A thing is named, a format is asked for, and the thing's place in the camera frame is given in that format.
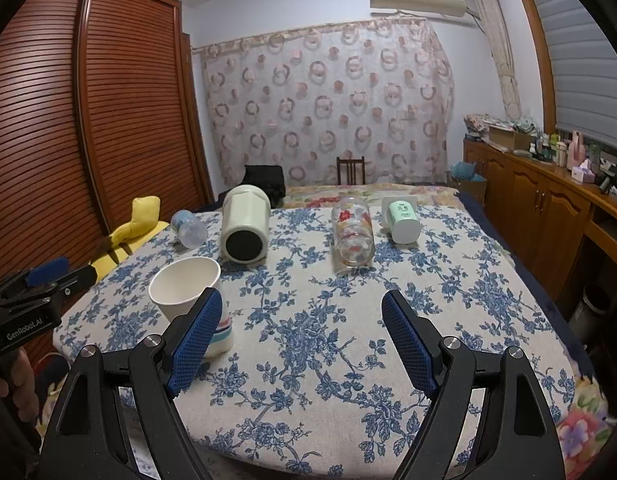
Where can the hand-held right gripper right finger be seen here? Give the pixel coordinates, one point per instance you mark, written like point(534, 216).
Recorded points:
point(408, 347)

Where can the grey window blind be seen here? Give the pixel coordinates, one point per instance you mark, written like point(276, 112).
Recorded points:
point(578, 60)

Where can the person's left hand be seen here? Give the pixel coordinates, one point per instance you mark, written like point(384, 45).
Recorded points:
point(21, 375)

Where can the cream side curtain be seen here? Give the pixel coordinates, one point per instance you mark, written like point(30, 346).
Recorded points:
point(503, 70)

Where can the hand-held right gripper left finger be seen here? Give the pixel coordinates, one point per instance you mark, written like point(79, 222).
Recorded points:
point(198, 345)

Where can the small clear plastic cup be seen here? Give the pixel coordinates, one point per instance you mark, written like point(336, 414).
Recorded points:
point(188, 230)

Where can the tall pink bottle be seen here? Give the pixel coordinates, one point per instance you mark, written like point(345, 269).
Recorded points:
point(576, 150)

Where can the pink tissue box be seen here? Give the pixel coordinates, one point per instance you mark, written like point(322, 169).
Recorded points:
point(582, 172)

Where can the cardboard box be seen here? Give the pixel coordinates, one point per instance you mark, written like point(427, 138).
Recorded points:
point(508, 137)

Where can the blue plastic bag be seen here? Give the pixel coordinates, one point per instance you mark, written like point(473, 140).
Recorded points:
point(466, 170)

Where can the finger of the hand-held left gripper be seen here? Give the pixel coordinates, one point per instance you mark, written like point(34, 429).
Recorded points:
point(76, 282)
point(48, 269)

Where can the brown slatted wooden wardrobe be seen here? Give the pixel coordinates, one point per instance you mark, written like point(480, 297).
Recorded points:
point(113, 110)

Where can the cream cup black inside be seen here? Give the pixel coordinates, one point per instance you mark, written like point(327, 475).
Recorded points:
point(243, 210)

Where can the white paper cup striped base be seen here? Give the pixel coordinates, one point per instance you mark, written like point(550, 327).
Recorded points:
point(183, 285)

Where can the dark trash bin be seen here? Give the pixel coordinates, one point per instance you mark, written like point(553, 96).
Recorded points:
point(591, 310)

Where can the long wooden cabinet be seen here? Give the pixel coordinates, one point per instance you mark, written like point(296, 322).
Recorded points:
point(528, 195)

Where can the colourful floral bedsheet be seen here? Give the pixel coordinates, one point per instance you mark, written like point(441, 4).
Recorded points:
point(588, 425)

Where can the dark wooden chair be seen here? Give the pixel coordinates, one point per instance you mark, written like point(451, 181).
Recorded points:
point(350, 167)

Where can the yellow plush toy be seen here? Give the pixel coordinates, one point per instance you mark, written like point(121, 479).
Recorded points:
point(143, 210)

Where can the floral glass cup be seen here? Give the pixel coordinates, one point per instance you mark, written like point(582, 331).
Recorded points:
point(352, 230)

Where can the pile of papers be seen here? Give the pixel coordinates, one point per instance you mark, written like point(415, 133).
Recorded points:
point(481, 122)

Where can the white and green cup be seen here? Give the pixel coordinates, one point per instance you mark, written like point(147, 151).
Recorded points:
point(403, 220)

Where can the wooden window frame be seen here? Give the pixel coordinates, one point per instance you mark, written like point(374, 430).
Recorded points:
point(538, 60)

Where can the blue floral tablecloth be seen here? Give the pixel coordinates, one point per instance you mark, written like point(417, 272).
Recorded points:
point(308, 310)

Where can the black handheld device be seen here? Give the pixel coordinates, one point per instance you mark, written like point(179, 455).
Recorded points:
point(610, 177)

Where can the row of toiletry bottles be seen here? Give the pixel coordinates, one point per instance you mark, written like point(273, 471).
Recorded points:
point(551, 147)

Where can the black bag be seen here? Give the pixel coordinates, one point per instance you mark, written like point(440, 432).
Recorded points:
point(262, 177)

